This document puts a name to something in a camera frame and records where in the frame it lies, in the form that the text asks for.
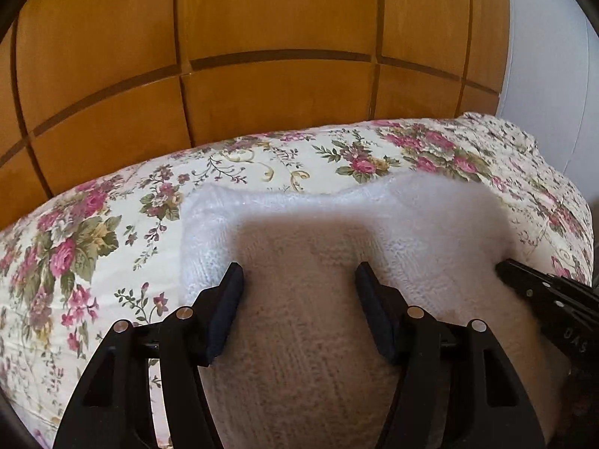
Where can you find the white knitted sweater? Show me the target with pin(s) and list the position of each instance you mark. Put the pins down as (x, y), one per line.
(299, 252)

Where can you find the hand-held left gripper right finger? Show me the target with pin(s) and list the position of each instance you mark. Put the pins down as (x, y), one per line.
(374, 308)

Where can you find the wooden panel wardrobe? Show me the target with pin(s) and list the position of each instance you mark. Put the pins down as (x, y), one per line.
(234, 56)

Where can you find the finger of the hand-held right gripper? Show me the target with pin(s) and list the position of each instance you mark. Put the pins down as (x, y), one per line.
(533, 285)

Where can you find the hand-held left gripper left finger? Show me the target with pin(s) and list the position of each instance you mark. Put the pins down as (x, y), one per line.
(224, 313)

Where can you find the floral quilted bedspread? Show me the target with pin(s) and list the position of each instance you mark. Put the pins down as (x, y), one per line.
(93, 243)

